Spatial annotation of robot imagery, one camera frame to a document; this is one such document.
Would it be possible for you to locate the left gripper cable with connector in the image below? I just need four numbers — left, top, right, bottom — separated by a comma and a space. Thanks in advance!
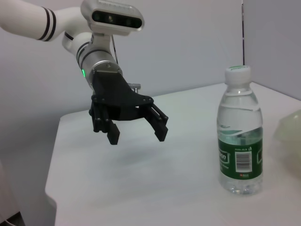
111, 35, 142, 95

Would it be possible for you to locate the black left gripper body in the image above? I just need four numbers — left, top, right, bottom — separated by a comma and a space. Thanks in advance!
90, 69, 155, 122

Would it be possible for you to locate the clear water bottle green label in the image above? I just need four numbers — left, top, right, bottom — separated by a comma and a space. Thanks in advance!
217, 65, 264, 196

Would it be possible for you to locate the pale green glass fruit plate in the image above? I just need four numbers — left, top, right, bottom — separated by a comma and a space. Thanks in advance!
272, 110, 301, 175

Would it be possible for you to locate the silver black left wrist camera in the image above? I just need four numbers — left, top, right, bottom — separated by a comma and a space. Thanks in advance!
79, 0, 145, 37

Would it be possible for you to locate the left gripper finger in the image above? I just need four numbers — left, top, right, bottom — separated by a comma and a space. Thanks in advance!
89, 101, 122, 146
135, 103, 169, 143

